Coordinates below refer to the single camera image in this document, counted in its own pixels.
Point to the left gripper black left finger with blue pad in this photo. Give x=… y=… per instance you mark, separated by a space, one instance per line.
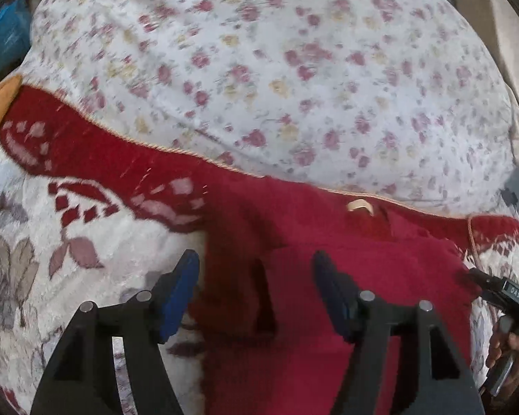
x=80 y=376

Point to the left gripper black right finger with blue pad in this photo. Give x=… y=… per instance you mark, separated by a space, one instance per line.
x=403 y=359

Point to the dark red knit garment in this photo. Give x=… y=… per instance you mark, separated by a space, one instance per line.
x=309 y=307

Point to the person's right hand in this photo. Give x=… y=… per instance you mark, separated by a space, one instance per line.
x=502 y=343

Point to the white floral bed sheet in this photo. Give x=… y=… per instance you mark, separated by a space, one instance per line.
x=392 y=97

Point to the blue plastic bag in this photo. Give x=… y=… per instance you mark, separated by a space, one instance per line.
x=15 y=21

